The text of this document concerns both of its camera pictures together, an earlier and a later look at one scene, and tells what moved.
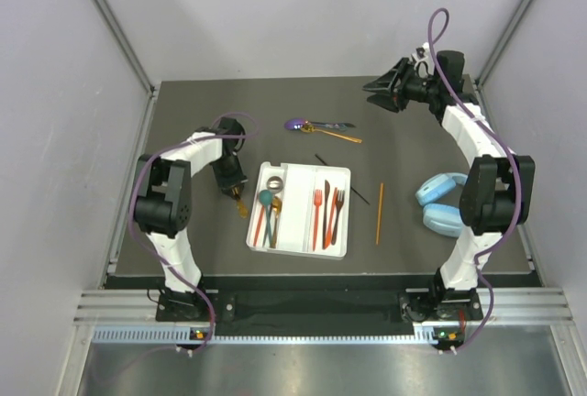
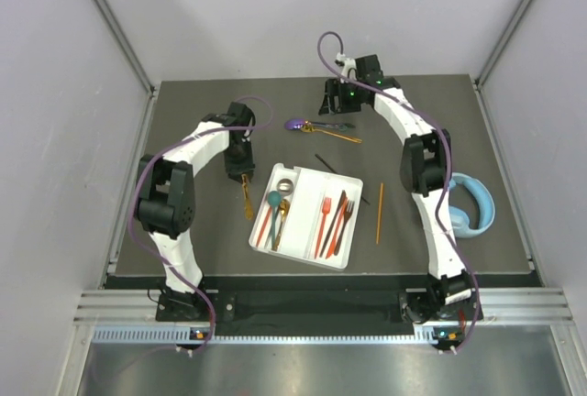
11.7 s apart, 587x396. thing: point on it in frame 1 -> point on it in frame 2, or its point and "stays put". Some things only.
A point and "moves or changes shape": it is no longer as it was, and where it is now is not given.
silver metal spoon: x=275 y=184 -> x=284 y=186
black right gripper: x=393 y=101 -> x=334 y=90
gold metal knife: x=243 y=210 -> x=248 y=203
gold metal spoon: x=276 y=206 moves or changes shape
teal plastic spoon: x=265 y=199 moves or changes shape
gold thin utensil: x=308 y=128 stays put
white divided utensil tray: x=301 y=209 moves or changes shape
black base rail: x=240 y=299 stays put
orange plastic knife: x=328 y=232 -> x=333 y=247
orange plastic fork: x=317 y=203 -> x=326 y=207
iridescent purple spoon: x=294 y=124 stays put
